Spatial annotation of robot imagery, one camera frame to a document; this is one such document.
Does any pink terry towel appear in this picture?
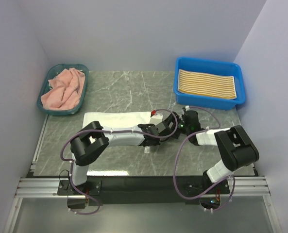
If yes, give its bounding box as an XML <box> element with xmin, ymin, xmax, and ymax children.
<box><xmin>41</xmin><ymin>68</ymin><xmax>85</xmax><ymax>111</ymax></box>

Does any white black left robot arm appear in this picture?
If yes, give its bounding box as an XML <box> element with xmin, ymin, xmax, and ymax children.
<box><xmin>68</xmin><ymin>112</ymin><xmax>179</xmax><ymax>195</ymax></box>

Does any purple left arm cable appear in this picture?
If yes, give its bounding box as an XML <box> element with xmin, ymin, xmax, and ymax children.
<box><xmin>60</xmin><ymin>108</ymin><xmax>179</xmax><ymax>215</ymax></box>

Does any teal plastic laundry basket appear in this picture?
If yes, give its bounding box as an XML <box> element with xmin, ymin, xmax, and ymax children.
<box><xmin>37</xmin><ymin>64</ymin><xmax>89</xmax><ymax>116</ymax></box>

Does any yellow white striped towel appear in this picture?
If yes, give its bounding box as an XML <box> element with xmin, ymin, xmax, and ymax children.
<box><xmin>178</xmin><ymin>69</ymin><xmax>237</xmax><ymax>100</ymax></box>

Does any white terry towel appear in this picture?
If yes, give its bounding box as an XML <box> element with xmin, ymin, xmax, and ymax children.
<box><xmin>82</xmin><ymin>111</ymin><xmax>159</xmax><ymax>154</ymax></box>

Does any blue plastic bin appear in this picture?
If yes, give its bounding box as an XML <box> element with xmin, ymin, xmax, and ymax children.
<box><xmin>173</xmin><ymin>57</ymin><xmax>246</xmax><ymax>110</ymax></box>

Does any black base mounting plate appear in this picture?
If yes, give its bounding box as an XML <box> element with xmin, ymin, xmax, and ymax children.
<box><xmin>57</xmin><ymin>176</ymin><xmax>230</xmax><ymax>208</ymax></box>

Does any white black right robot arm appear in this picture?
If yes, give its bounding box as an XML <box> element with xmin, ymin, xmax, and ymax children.
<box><xmin>167</xmin><ymin>107</ymin><xmax>259</xmax><ymax>194</ymax></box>

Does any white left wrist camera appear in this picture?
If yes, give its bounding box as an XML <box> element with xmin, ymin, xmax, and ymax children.
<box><xmin>150</xmin><ymin>110</ymin><xmax>163</xmax><ymax>125</ymax></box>

